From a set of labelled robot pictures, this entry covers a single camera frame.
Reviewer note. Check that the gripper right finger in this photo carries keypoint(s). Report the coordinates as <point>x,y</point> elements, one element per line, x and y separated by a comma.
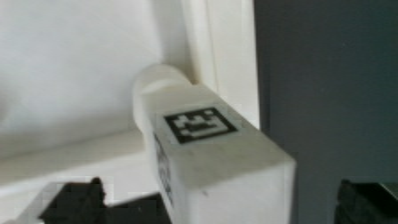
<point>367,203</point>

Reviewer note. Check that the white square table top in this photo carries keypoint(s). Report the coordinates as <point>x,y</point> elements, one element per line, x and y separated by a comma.
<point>77,45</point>

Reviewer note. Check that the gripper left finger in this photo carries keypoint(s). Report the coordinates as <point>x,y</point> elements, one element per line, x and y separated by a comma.
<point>68,204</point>

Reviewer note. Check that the white U-shaped fence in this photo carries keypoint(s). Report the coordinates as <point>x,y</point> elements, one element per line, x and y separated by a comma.
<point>109,156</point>

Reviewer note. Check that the white table leg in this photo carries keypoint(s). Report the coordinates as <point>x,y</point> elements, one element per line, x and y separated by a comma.
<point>223,169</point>

